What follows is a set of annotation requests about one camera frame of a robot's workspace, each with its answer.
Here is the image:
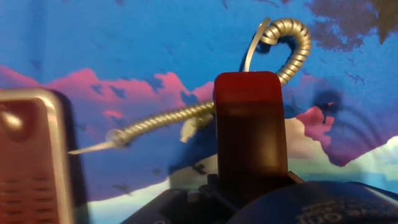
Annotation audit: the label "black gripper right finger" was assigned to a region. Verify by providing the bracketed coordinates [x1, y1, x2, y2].
[287, 170, 398, 202]

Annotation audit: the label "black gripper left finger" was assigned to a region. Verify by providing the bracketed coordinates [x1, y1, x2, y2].
[121, 174, 240, 224]

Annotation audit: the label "maroon telephone handset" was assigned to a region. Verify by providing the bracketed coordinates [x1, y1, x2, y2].
[213, 70, 290, 208]

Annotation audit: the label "landscape print table cloth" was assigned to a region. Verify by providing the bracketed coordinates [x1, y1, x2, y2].
[0, 0, 398, 224]

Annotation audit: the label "silver coiled telephone cord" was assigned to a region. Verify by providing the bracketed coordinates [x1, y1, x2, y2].
[67, 17, 313, 156]

